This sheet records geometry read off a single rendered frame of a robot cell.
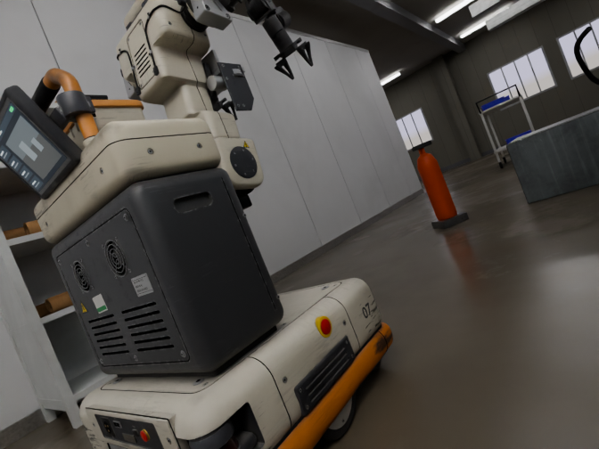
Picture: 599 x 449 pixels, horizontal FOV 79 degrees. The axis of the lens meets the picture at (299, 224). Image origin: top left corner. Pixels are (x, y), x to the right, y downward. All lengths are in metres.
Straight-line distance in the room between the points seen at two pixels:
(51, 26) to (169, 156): 2.58
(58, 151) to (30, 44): 2.29
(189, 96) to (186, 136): 0.37
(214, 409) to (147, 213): 0.37
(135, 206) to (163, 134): 0.17
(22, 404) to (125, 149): 1.91
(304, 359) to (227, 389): 0.20
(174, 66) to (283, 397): 0.93
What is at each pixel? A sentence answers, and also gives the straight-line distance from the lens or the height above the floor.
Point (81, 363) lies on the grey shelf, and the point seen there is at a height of 0.19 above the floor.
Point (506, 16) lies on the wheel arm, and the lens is 1.38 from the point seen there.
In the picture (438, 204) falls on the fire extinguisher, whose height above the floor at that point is 0.18.
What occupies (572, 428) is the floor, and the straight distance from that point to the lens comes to 0.85.
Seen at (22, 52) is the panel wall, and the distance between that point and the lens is 3.11.
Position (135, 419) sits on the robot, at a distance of 0.87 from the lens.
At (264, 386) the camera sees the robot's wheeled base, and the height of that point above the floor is 0.23.
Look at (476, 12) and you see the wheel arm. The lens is 1.14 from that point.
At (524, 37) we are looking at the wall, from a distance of 12.81.
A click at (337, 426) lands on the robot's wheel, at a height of 0.04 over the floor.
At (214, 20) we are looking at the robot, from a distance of 1.20.
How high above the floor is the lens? 0.52
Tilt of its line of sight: 2 degrees down
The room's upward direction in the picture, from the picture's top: 22 degrees counter-clockwise
